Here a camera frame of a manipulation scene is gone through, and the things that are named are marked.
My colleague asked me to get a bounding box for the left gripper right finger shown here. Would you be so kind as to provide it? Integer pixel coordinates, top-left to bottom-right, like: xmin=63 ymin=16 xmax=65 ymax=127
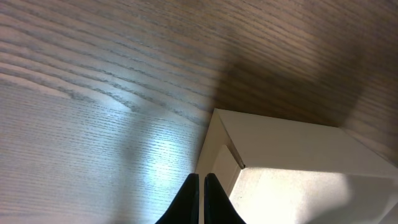
xmin=203 ymin=173 xmax=246 ymax=224

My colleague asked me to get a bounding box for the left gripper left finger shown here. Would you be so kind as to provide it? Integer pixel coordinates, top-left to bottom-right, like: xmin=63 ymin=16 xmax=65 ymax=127
xmin=156 ymin=173 xmax=200 ymax=224

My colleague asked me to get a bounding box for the brown cardboard box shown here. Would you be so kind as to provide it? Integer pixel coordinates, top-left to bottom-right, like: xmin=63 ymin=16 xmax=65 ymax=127
xmin=196 ymin=109 xmax=397 ymax=223

